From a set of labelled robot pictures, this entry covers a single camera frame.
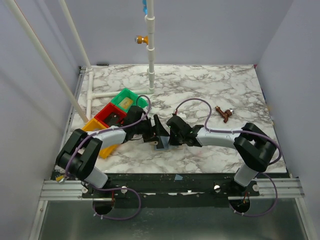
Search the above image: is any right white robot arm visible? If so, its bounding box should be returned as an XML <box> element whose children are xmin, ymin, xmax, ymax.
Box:
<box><xmin>166</xmin><ymin>115</ymin><xmax>277</xmax><ymax>196</ymax></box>

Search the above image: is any green plastic bin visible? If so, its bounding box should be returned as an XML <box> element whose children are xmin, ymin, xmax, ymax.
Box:
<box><xmin>111</xmin><ymin>88</ymin><xmax>148</xmax><ymax>113</ymax></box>

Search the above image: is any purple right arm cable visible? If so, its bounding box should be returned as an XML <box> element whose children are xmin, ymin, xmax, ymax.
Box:
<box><xmin>173</xmin><ymin>98</ymin><xmax>283</xmax><ymax>217</ymax></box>

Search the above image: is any yellow plastic bin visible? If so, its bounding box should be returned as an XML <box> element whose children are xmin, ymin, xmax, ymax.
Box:
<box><xmin>81</xmin><ymin>118</ymin><xmax>120</xmax><ymax>160</ymax></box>

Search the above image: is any red plastic bin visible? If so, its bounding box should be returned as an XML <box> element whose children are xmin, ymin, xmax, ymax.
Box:
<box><xmin>94</xmin><ymin>102</ymin><xmax>127</xmax><ymax>128</ymax></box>

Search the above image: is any white slanted pole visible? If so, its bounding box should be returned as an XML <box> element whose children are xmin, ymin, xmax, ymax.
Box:
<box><xmin>4</xmin><ymin>0</ymin><xmax>89</xmax><ymax>123</ymax></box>

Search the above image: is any yellow card in green bin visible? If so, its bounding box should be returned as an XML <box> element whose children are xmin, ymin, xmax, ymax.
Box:
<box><xmin>119</xmin><ymin>97</ymin><xmax>133</xmax><ymax>110</ymax></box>

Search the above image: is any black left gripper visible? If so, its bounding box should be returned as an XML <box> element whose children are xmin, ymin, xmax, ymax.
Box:
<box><xmin>133</xmin><ymin>115</ymin><xmax>169</xmax><ymax>143</ymax></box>

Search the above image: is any white pvc pipe frame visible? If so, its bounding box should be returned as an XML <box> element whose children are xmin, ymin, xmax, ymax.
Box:
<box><xmin>57</xmin><ymin>0</ymin><xmax>156</xmax><ymax>121</ymax></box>

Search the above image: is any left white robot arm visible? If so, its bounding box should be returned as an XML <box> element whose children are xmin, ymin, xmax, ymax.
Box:
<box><xmin>55</xmin><ymin>105</ymin><xmax>170</xmax><ymax>198</ymax></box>

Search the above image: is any black object in red bin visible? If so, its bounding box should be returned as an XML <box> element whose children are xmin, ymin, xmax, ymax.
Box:
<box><xmin>103</xmin><ymin>112</ymin><xmax>121</xmax><ymax>126</ymax></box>

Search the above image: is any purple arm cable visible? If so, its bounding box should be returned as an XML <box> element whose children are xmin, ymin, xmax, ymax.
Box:
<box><xmin>173</xmin><ymin>98</ymin><xmax>283</xmax><ymax>217</ymax></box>
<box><xmin>64</xmin><ymin>94</ymin><xmax>152</xmax><ymax>221</ymax></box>

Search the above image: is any orange knob on pipe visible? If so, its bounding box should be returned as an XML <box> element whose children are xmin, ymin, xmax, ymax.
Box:
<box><xmin>134</xmin><ymin>35</ymin><xmax>149</xmax><ymax>45</ymax></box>

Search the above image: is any black table front rail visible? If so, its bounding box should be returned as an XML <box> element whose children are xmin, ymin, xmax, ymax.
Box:
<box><xmin>82</xmin><ymin>173</ymin><xmax>260</xmax><ymax>208</ymax></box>

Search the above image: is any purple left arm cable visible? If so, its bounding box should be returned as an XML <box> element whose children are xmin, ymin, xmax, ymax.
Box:
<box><xmin>64</xmin><ymin>94</ymin><xmax>152</xmax><ymax>221</ymax></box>

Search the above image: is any beige card holder wallet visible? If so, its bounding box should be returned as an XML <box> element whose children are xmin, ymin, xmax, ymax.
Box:
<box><xmin>149</xmin><ymin>136</ymin><xmax>184</xmax><ymax>152</ymax></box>

